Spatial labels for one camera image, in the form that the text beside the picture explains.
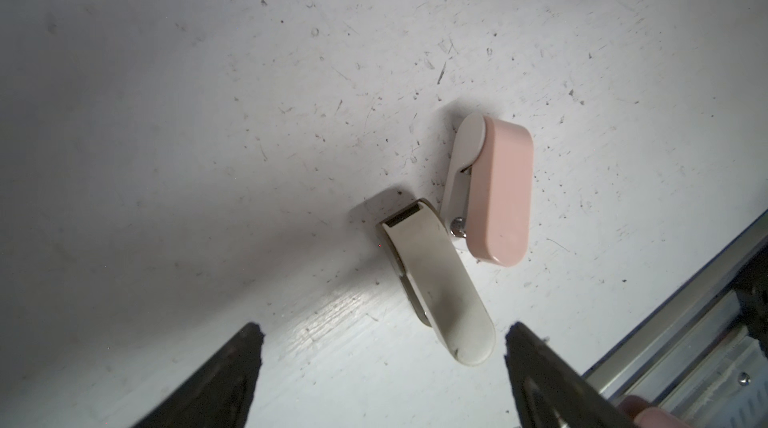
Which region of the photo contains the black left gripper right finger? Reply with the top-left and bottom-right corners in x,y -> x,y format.
505,322 -> 634,428

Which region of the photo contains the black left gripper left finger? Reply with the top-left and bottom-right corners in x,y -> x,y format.
136,323 -> 264,428

